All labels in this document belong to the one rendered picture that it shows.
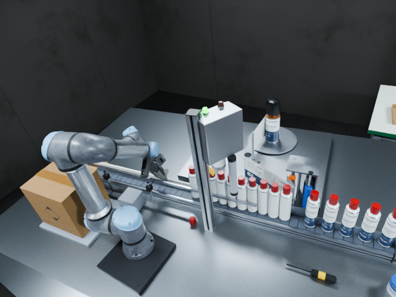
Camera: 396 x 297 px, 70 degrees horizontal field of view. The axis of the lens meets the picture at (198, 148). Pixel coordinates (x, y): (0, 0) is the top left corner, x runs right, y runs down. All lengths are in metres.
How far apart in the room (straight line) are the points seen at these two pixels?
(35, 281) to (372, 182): 1.77
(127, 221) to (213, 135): 0.53
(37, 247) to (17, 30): 2.38
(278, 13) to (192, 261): 2.87
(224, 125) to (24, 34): 2.84
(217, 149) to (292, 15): 2.63
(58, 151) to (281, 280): 1.01
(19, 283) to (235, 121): 1.23
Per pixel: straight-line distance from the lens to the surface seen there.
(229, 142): 1.11
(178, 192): 1.60
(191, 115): 1.02
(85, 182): 1.23
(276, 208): 1.40
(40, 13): 3.69
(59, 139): 1.13
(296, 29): 3.56
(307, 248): 1.44
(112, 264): 1.46
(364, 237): 1.44
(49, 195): 1.52
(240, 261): 1.37
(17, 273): 1.71
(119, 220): 1.30
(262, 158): 1.77
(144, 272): 1.39
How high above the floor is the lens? 2.00
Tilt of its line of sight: 36 degrees down
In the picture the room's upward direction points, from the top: 9 degrees counter-clockwise
